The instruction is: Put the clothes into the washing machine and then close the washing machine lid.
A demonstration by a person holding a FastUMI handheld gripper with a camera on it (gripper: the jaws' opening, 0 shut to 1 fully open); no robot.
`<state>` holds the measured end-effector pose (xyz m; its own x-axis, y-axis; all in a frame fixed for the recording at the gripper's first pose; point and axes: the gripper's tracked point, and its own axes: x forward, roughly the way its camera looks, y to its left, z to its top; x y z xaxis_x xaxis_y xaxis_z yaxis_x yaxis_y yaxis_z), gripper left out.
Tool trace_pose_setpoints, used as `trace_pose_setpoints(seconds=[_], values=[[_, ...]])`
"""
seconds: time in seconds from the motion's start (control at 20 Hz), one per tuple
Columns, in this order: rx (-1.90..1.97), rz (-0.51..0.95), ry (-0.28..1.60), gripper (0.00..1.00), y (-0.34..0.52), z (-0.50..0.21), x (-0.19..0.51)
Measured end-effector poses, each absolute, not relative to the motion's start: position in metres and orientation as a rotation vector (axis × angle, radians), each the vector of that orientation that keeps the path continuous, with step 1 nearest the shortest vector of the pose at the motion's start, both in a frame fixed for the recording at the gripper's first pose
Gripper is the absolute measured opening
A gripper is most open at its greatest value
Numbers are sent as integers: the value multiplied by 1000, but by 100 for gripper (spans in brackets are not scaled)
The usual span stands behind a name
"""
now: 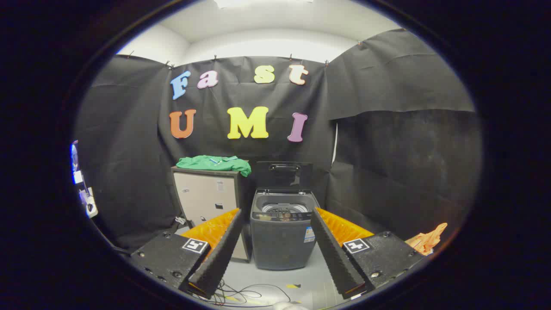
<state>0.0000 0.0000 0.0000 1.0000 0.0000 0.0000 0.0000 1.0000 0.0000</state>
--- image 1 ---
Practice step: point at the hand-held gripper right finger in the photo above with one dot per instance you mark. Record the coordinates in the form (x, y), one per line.
(333, 258)

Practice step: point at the beige cabinet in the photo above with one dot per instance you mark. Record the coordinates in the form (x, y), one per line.
(202, 193)

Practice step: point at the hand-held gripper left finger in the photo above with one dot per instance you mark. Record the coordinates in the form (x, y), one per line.
(219, 258)

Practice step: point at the white equipment clutter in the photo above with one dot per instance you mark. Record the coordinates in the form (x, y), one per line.
(90, 207)

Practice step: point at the green shirt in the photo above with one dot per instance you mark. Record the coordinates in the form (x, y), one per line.
(206, 163)

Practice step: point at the grey washing machine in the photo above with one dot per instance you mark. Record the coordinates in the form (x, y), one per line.
(280, 245)

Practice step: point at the orange cloth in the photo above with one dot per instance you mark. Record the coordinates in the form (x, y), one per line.
(426, 241)

